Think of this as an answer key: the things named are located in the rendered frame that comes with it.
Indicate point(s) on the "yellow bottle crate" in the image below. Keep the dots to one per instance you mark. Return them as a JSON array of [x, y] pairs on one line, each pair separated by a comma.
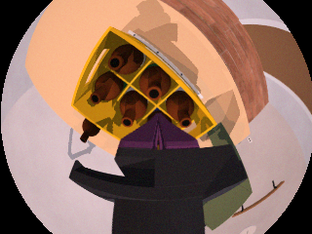
[[107, 115]]

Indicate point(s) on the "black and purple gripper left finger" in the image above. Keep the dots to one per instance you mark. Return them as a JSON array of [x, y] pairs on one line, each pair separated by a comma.
[[146, 136]]

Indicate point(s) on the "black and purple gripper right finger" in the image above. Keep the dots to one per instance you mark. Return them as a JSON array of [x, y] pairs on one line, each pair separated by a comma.
[[172, 137]]

